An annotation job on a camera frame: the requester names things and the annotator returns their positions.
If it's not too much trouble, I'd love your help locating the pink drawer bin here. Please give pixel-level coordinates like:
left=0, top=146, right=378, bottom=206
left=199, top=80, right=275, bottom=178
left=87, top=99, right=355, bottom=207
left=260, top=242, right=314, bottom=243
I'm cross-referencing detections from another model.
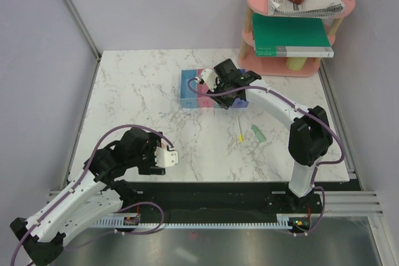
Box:
left=197, top=83, right=214, bottom=108

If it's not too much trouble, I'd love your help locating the green highlighter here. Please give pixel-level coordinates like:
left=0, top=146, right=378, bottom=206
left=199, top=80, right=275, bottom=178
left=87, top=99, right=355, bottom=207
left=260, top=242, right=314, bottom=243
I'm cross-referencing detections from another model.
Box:
left=251, top=125, right=266, bottom=143

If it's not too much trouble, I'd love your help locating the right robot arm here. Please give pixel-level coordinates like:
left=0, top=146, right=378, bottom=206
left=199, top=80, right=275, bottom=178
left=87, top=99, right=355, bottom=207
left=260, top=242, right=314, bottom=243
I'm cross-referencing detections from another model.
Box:
left=199, top=59, right=333, bottom=212

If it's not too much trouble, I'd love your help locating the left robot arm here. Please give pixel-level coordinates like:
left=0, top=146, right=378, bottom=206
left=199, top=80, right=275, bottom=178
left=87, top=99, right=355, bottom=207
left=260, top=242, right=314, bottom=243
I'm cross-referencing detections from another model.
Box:
left=10, top=125, right=179, bottom=265

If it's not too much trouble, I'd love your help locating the yellow cap white pen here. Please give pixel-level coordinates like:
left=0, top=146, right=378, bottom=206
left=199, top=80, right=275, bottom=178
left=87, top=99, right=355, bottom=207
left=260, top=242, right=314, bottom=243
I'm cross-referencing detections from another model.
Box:
left=236, top=116, right=244, bottom=143

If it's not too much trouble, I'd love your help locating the yellow foam roll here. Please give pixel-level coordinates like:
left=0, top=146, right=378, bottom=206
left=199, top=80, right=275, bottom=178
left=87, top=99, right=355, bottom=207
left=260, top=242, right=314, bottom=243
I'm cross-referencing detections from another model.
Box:
left=286, top=57, right=307, bottom=72

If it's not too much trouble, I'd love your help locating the green book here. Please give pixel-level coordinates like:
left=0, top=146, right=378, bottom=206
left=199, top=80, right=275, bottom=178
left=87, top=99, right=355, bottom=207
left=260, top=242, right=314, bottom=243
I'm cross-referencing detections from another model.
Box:
left=252, top=14, right=334, bottom=58

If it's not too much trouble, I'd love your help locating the pink three tier shelf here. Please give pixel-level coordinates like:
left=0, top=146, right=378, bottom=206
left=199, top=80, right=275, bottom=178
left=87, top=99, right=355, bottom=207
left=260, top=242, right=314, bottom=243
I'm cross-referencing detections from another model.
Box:
left=238, top=0, right=355, bottom=77

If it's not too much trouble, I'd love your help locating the grey spiral notebook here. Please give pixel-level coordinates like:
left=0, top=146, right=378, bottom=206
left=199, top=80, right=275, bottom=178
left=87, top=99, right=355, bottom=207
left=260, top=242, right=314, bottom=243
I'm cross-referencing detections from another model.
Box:
left=268, top=0, right=345, bottom=19

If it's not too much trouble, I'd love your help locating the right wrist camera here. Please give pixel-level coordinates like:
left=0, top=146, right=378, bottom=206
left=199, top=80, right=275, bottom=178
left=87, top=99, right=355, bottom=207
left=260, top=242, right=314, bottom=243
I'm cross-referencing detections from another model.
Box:
left=199, top=69, right=218, bottom=92

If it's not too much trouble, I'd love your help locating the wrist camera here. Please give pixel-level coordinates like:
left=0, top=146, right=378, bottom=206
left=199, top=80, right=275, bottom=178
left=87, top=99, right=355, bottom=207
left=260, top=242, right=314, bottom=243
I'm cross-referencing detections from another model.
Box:
left=199, top=69, right=218, bottom=92
left=155, top=146, right=179, bottom=168

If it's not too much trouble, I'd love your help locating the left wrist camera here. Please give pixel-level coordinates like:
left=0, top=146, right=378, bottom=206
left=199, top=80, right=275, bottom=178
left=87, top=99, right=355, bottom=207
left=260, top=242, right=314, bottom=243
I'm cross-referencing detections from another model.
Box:
left=155, top=146, right=179, bottom=168

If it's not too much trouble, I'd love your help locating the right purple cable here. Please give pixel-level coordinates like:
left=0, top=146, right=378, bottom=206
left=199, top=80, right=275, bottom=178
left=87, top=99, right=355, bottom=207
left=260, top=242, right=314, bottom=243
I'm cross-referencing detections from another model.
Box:
left=186, top=75, right=345, bottom=237

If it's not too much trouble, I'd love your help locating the purple cable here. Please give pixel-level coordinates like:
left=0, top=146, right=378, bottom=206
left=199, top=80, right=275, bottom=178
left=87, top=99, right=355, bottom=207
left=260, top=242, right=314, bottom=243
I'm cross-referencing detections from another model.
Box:
left=186, top=75, right=345, bottom=237
left=11, top=124, right=175, bottom=265

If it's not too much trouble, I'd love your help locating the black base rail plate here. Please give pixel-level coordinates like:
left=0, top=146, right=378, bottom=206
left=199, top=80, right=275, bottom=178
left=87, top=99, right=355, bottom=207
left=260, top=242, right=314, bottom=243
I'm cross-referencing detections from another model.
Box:
left=120, top=182, right=322, bottom=221

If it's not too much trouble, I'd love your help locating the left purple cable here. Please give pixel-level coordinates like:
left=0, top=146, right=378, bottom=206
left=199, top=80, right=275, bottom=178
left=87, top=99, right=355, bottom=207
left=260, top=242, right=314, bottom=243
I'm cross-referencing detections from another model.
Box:
left=11, top=124, right=175, bottom=265

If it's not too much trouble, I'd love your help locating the white cable duct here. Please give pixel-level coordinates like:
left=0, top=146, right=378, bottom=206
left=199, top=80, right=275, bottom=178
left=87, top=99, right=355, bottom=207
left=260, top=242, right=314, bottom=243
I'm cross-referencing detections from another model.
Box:
left=91, top=214, right=310, bottom=230

